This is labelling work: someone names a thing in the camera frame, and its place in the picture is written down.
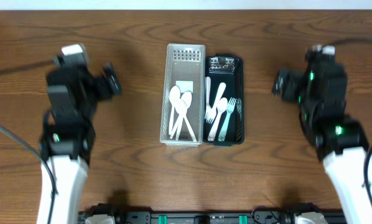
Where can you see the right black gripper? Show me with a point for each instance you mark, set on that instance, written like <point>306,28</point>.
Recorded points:
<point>320,64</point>

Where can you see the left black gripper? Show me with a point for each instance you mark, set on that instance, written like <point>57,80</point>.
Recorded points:
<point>81,74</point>

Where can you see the pale green plastic fork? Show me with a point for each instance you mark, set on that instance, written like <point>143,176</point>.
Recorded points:
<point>229,110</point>

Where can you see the white plastic spoon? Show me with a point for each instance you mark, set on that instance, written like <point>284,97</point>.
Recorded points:
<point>181,108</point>
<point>187,97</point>
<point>222,104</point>
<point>173,95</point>

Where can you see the white plastic fork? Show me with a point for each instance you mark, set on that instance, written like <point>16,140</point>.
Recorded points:
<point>207,98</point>
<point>212,112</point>

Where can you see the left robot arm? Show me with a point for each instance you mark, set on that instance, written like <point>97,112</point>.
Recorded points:
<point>68,134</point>

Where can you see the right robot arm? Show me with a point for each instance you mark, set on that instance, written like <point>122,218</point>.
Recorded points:
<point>339,140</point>

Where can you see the black plastic basket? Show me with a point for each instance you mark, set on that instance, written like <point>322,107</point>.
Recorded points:
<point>229,69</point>

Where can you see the clear plastic basket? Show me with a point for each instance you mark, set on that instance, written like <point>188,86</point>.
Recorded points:
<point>185,67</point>

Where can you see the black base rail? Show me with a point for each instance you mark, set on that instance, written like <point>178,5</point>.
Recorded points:
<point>300,213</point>

